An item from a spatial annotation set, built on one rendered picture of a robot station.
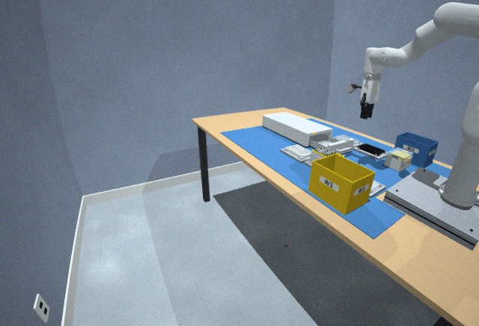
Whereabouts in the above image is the blue bench mat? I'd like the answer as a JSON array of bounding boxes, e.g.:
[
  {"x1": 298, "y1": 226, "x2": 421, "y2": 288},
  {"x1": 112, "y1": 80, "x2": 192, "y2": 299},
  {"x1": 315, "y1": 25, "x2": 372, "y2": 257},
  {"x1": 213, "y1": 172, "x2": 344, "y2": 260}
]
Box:
[{"x1": 220, "y1": 118, "x2": 419, "y2": 239}]

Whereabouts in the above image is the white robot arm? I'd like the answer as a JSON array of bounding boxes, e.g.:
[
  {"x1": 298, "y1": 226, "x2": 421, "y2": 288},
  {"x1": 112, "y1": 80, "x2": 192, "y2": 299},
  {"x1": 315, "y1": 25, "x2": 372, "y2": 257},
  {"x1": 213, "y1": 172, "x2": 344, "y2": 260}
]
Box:
[{"x1": 363, "y1": 2, "x2": 479, "y2": 206}]

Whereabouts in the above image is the blue open-top bin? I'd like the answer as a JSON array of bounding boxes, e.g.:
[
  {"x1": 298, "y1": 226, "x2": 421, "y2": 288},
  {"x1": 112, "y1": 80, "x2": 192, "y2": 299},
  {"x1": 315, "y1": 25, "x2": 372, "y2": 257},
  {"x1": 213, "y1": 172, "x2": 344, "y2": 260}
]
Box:
[{"x1": 394, "y1": 132, "x2": 439, "y2": 168}]

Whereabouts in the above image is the yellow open bin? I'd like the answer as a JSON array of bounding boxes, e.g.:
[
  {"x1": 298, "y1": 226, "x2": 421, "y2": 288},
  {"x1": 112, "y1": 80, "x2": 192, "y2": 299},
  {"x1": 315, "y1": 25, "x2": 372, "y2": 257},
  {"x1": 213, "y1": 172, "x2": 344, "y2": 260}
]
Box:
[{"x1": 308, "y1": 154, "x2": 376, "y2": 215}]

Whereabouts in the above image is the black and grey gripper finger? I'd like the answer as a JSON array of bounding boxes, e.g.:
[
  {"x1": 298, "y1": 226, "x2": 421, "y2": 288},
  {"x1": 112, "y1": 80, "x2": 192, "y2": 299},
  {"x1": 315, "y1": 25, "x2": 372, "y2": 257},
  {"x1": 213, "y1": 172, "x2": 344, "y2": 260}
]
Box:
[
  {"x1": 360, "y1": 93, "x2": 369, "y2": 119},
  {"x1": 367, "y1": 104, "x2": 374, "y2": 118}
]

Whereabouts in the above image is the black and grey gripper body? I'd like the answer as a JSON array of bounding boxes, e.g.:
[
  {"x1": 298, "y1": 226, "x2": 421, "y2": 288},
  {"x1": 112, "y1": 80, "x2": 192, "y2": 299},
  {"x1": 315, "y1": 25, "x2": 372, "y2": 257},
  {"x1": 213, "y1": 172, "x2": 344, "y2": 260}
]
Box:
[{"x1": 360, "y1": 79, "x2": 380, "y2": 104}]

